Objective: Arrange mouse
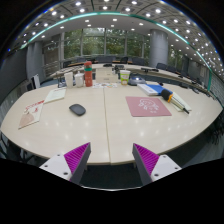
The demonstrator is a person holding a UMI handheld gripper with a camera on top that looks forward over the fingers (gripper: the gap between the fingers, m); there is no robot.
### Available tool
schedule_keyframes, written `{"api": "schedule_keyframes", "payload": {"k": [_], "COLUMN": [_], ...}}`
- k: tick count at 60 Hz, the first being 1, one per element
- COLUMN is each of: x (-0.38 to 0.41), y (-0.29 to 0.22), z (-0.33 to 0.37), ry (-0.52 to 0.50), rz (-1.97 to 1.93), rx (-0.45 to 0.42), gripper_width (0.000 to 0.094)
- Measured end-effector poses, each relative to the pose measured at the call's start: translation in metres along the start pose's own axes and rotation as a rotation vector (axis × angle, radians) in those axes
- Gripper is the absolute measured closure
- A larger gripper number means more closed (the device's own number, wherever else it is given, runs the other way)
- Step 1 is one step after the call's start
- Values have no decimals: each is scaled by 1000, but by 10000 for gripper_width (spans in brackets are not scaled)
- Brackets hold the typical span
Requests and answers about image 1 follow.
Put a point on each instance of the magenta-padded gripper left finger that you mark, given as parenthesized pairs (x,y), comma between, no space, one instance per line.
(76,158)

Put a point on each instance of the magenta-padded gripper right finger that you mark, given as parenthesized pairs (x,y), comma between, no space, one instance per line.
(146,159)

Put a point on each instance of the black computer mouse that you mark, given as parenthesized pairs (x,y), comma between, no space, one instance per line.
(77,109)

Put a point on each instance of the pink printed mouse pad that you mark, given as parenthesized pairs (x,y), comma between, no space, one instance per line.
(146,106)

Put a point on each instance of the red and white leaflet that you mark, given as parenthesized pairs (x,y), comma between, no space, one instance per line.
(31,115)

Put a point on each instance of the cream document with red heading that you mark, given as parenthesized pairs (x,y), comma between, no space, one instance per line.
(55,95)

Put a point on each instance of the cream paper booklet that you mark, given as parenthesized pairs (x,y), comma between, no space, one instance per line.
(183,102)

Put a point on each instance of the blue and white book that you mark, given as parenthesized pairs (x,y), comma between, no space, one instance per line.
(151,89)

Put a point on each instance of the black desk microphone console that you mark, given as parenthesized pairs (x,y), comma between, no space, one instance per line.
(136,80)
(61,84)

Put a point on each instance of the white lidded mug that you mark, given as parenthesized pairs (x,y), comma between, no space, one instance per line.
(79,80)

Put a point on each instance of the colourful sticker sheet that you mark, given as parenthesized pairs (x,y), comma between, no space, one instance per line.
(105,85)

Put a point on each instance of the stack of white paper cups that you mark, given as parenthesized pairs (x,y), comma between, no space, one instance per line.
(69,80)

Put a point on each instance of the red bottle with green band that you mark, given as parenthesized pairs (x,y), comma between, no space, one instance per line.
(88,75)

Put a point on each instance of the green and white paper cup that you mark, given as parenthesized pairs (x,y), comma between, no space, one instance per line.
(125,77)

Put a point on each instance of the beige cardboard box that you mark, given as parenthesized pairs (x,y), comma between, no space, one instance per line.
(106,76)

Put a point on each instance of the group of dark office chairs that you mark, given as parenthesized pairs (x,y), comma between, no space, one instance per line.
(161,66)

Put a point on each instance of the group of ceiling lights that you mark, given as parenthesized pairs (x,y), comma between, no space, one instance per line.
(103,7)

